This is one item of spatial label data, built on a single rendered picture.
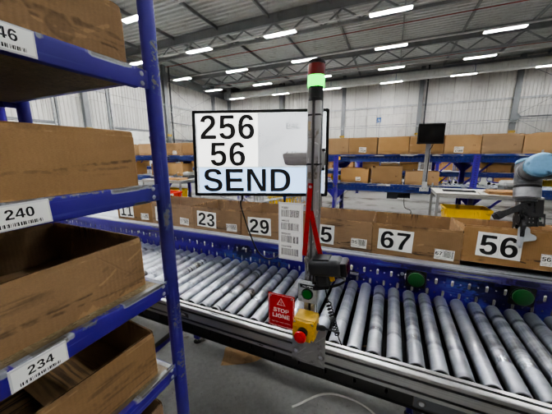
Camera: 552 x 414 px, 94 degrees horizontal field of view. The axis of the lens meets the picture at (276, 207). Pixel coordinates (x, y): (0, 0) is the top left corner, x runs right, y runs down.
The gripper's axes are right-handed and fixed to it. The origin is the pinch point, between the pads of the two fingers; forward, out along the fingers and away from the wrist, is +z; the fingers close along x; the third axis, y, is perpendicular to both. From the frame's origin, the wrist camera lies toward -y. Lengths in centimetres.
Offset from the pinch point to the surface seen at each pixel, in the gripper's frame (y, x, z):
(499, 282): -6.3, -3.1, 16.6
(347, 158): -141, 424, -142
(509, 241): -2.8, -0.5, -1.3
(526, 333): -2.2, -17.5, 31.9
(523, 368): -10, -36, 38
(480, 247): -12.5, 0.1, 2.9
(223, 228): -151, 1, 10
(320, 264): -69, -67, 11
